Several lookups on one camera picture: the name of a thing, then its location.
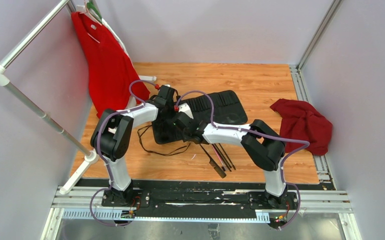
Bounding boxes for black makeup brush roll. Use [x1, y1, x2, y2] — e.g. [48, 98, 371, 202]
[152, 90, 248, 145]

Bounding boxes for black angled brush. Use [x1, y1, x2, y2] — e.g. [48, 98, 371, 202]
[212, 144, 232, 172]

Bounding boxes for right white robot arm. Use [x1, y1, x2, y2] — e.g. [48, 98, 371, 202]
[173, 112, 287, 209]

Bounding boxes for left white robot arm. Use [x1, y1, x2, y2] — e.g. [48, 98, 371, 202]
[90, 85, 180, 207]

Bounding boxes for black comb brush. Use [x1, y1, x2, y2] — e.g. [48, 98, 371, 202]
[199, 144, 227, 179]

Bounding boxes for thin black eyeliner brush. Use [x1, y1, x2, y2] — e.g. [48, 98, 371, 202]
[218, 143, 236, 170]

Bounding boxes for red hanging shirt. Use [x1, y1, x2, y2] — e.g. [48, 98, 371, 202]
[71, 12, 150, 118]

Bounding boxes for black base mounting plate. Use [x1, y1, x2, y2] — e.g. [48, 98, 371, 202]
[101, 180, 299, 219]

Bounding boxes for dark red crumpled cloth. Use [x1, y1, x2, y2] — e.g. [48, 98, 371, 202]
[270, 98, 333, 156]

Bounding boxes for green white hangers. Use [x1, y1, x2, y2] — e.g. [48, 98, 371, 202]
[75, 0, 103, 25]

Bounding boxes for metal clothes rack pole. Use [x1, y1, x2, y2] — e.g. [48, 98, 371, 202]
[0, 0, 91, 195]

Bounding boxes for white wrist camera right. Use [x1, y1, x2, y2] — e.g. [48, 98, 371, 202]
[174, 103, 194, 120]

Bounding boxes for black tie cord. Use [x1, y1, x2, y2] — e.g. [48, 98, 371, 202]
[137, 124, 191, 157]

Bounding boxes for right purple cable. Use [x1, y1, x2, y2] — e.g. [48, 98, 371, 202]
[174, 90, 311, 229]

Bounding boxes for pink handled makeup brush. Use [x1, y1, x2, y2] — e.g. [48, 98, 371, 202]
[211, 144, 226, 172]

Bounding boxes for aluminium frame post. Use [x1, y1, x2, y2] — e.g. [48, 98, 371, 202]
[296, 0, 343, 71]

